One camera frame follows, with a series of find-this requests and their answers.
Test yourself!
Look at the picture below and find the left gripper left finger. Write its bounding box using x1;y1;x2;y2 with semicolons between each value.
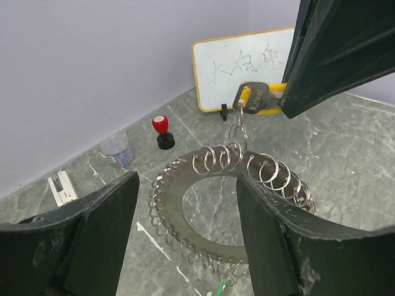
1;171;139;295

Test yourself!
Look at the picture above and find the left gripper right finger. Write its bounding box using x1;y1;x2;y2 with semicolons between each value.
236;174;394;295

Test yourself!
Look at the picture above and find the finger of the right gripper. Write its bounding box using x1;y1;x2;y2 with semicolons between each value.
281;0;394;118

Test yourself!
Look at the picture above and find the green tagged key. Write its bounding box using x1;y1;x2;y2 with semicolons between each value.
213;276;236;296

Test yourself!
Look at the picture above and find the yellow tagged key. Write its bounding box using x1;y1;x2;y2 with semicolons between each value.
232;81;287;115

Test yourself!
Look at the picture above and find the white stapler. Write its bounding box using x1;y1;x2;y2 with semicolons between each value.
48;171;78;207

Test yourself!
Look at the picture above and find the clear cup of paperclips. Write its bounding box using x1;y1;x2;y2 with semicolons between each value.
99;133;134;168

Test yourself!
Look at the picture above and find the red black stamp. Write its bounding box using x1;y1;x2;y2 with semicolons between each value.
152;115;175;150

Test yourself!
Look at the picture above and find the small whiteboard yellow frame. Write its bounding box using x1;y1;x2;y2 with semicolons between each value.
191;27;294;113

